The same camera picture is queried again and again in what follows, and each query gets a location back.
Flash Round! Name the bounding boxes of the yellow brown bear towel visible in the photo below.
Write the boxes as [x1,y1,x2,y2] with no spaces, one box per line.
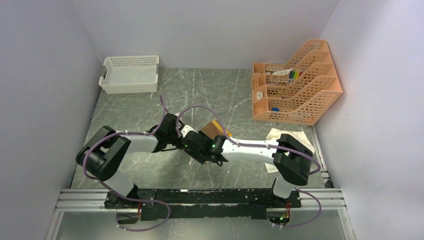
[198,119,224,140]

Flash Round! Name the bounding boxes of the white towel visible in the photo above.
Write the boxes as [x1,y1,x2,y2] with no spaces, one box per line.
[264,128,315,174]

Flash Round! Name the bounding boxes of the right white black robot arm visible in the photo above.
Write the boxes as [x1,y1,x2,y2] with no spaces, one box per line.
[181,130,315,207]

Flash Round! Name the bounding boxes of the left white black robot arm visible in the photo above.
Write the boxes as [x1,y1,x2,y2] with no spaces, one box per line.
[75,113,184,209]

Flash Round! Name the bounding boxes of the white plastic basket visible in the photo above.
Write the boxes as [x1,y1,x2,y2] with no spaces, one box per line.
[98,55,160,94]

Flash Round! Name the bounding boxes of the orange plastic file organizer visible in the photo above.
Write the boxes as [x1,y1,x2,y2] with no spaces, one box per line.
[251,39,343,126]

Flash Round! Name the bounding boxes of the colourful pens in organizer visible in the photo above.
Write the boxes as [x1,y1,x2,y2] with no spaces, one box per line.
[288,70,302,81]

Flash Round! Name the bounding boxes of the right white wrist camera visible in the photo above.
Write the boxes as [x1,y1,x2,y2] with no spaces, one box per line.
[180,124,195,137]

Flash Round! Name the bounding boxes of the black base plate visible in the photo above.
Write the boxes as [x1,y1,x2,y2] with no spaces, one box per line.
[105,188,302,221]

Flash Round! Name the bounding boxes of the aluminium rail frame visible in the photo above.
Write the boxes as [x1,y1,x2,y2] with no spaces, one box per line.
[45,169,355,240]

